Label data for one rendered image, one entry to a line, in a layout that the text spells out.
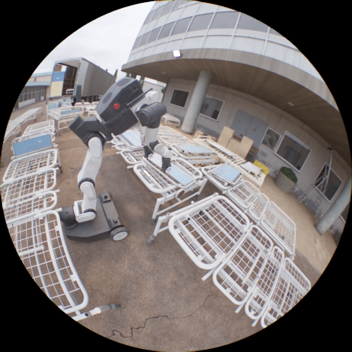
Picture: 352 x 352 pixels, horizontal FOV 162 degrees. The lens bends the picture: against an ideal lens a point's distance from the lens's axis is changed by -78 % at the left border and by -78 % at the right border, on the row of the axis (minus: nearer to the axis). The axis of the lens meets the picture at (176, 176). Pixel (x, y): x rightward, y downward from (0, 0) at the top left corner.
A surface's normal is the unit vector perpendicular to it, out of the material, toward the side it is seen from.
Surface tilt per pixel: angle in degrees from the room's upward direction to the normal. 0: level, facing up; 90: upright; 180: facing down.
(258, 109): 90
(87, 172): 90
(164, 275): 0
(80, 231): 0
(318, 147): 90
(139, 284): 0
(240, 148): 90
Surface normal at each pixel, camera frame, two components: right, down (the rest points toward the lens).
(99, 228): 0.29, -0.80
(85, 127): 0.60, 0.58
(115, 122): 0.50, 0.77
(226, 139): -0.58, 0.30
